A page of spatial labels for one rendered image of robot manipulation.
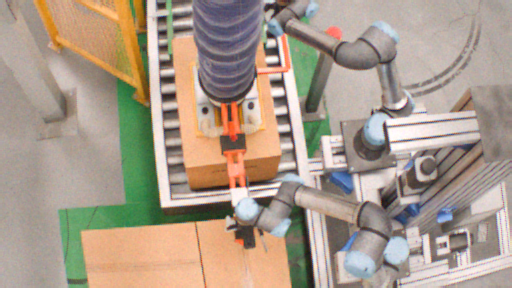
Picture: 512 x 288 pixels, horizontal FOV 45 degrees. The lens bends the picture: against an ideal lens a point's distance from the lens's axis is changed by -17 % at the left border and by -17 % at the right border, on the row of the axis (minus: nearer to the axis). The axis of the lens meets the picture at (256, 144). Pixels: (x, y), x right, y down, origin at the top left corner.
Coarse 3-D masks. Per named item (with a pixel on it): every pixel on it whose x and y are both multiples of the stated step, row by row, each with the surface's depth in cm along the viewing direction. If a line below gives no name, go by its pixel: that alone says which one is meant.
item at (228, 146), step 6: (222, 132) 285; (228, 132) 285; (240, 132) 286; (222, 138) 286; (228, 138) 286; (240, 138) 286; (222, 144) 284; (228, 144) 285; (234, 144) 285; (240, 144) 286; (222, 150) 284; (228, 150) 285; (234, 150) 284; (240, 150) 284
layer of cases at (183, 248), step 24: (96, 240) 326; (120, 240) 327; (144, 240) 328; (168, 240) 329; (192, 240) 329; (216, 240) 330; (96, 264) 323; (120, 264) 324; (144, 264) 324; (168, 264) 325; (192, 264) 326; (216, 264) 326; (240, 264) 327; (264, 264) 327
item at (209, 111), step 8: (192, 64) 308; (192, 72) 307; (192, 80) 306; (192, 88) 305; (192, 96) 304; (192, 104) 303; (208, 104) 303; (200, 112) 301; (208, 112) 301; (216, 112) 302; (200, 120) 300; (216, 120) 301; (200, 128) 299; (200, 136) 300
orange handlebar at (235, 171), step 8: (288, 56) 298; (288, 64) 297; (264, 72) 295; (272, 72) 296; (224, 104) 291; (232, 104) 291; (224, 112) 290; (232, 112) 290; (224, 120) 289; (224, 128) 288; (232, 160) 285; (240, 160) 284; (232, 168) 283; (240, 168) 283; (232, 176) 282; (240, 176) 283; (232, 184) 282; (240, 184) 282
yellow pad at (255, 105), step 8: (256, 64) 309; (256, 80) 307; (256, 88) 305; (248, 104) 301; (256, 104) 303; (240, 112) 303; (248, 112) 302; (256, 112) 302; (240, 120) 302; (248, 120) 301; (264, 120) 302; (264, 128) 301
